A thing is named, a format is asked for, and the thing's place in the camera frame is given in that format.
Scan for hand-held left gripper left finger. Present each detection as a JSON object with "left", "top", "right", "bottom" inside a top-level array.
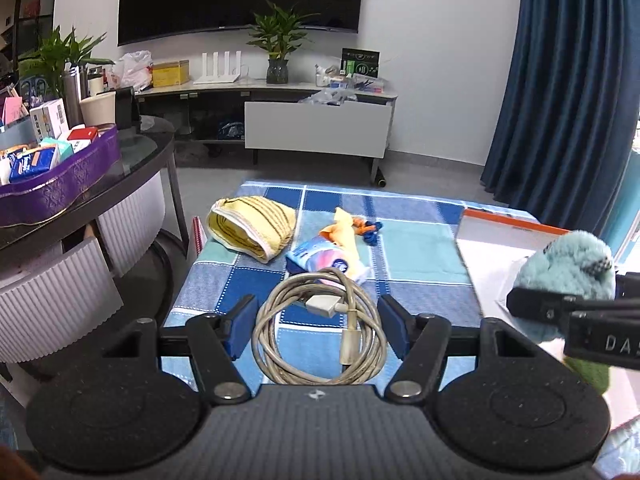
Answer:
[{"left": 100, "top": 294, "right": 258, "bottom": 406}]

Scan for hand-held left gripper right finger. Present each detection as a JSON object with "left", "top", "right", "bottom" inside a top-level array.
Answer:
[{"left": 377, "top": 294, "right": 538, "bottom": 406}]

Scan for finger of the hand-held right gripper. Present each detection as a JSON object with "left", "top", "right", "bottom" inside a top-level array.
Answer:
[
  {"left": 616, "top": 272, "right": 640, "bottom": 301},
  {"left": 506, "top": 286, "right": 640, "bottom": 321}
]

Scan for green yellow sponge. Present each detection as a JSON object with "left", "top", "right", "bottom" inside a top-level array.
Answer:
[{"left": 562, "top": 352, "right": 612, "bottom": 397}]

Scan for teal crocheted plush toy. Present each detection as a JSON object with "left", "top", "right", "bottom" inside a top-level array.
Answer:
[{"left": 515, "top": 230, "right": 617, "bottom": 343}]

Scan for orange white cardboard box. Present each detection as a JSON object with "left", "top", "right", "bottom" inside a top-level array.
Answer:
[{"left": 455, "top": 208, "right": 640, "bottom": 436}]

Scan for white charging cable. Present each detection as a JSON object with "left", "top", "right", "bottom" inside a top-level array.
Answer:
[{"left": 251, "top": 267, "right": 388, "bottom": 386}]

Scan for blue orange small toy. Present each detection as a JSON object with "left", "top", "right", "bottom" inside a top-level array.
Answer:
[{"left": 352, "top": 216, "right": 385, "bottom": 246}]

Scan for yellow striped cloth pouch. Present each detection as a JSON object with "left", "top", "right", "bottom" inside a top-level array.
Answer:
[{"left": 206, "top": 195, "right": 297, "bottom": 263}]

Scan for blue pink tissue packet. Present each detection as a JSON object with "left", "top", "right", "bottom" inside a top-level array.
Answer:
[{"left": 286, "top": 235, "right": 372, "bottom": 283}]

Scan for yellow cloth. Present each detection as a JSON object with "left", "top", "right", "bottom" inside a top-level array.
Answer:
[{"left": 319, "top": 207, "right": 363, "bottom": 266}]

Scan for blue plaid tablecloth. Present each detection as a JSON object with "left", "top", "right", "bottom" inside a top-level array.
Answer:
[{"left": 162, "top": 180, "right": 640, "bottom": 478}]

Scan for red white paper bag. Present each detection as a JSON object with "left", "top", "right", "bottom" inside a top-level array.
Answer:
[{"left": 189, "top": 216, "right": 208, "bottom": 261}]

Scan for white ribbed chair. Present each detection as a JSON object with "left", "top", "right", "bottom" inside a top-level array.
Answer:
[{"left": 0, "top": 236, "right": 124, "bottom": 365}]

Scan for dark round table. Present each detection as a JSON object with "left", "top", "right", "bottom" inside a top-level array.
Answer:
[{"left": 0, "top": 115, "right": 176, "bottom": 266}]

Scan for dark blue curtain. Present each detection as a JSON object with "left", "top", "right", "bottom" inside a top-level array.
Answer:
[{"left": 481, "top": 0, "right": 640, "bottom": 226}]

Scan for white cabinet drawer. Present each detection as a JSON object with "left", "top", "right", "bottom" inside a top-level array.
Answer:
[{"left": 244, "top": 100, "right": 393, "bottom": 160}]

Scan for purple tin tray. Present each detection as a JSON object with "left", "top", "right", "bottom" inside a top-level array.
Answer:
[{"left": 0, "top": 125, "right": 121, "bottom": 228}]

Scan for television cabinet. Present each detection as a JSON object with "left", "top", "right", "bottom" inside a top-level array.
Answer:
[{"left": 135, "top": 80, "right": 398, "bottom": 161}]

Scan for crumpled clear plastic bags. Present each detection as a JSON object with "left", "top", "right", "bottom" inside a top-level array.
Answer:
[{"left": 298, "top": 87, "right": 358, "bottom": 107}]

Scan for red white box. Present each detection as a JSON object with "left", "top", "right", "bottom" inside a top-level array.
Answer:
[{"left": 67, "top": 127, "right": 99, "bottom": 154}]

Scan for clear plastic organizer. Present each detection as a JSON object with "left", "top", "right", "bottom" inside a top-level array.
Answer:
[{"left": 327, "top": 72, "right": 386, "bottom": 93}]

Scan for white router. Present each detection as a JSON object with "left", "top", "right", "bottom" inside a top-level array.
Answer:
[{"left": 193, "top": 50, "right": 242, "bottom": 85}]

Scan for bamboo plant in dark vase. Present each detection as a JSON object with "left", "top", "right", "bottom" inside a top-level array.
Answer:
[{"left": 246, "top": 0, "right": 321, "bottom": 85}]

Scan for yellow box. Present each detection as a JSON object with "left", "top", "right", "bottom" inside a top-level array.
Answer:
[{"left": 151, "top": 60, "right": 191, "bottom": 88}]

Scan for cream cup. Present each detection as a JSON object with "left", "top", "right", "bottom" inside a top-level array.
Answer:
[{"left": 79, "top": 91, "right": 117, "bottom": 127}]

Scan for blue white packet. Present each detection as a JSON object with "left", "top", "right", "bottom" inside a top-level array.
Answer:
[{"left": 9, "top": 147, "right": 53, "bottom": 183}]

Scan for green black box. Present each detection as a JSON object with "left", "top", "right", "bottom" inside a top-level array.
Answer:
[{"left": 341, "top": 47, "right": 381, "bottom": 77}]

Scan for white plastic bag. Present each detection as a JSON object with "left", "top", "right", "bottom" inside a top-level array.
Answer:
[{"left": 114, "top": 50, "right": 153, "bottom": 92}]

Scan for white barcode box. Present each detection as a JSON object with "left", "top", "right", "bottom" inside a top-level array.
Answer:
[{"left": 29, "top": 99, "right": 68, "bottom": 141}]

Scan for steel tumbler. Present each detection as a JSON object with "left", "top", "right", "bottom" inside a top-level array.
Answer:
[{"left": 61, "top": 66, "right": 88, "bottom": 128}]

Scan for pink card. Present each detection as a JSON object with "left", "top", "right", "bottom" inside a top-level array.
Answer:
[{"left": 2, "top": 97, "right": 28, "bottom": 123}]

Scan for leafy green plant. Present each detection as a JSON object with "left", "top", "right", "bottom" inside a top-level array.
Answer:
[{"left": 17, "top": 25, "right": 116, "bottom": 91}]

